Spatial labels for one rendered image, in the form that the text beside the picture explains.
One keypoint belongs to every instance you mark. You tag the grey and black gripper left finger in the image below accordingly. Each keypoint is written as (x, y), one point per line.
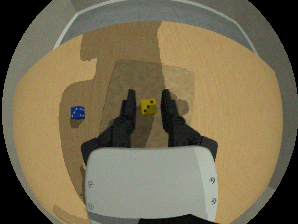
(117, 135)

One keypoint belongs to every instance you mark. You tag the tan textured mat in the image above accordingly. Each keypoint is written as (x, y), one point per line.
(148, 79)

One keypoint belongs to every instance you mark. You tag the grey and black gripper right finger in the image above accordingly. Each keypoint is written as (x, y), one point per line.
(179, 133)

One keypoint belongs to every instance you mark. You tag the blue die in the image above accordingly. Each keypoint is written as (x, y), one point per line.
(77, 112)

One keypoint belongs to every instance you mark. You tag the yellow die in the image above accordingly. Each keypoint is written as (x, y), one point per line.
(148, 107)

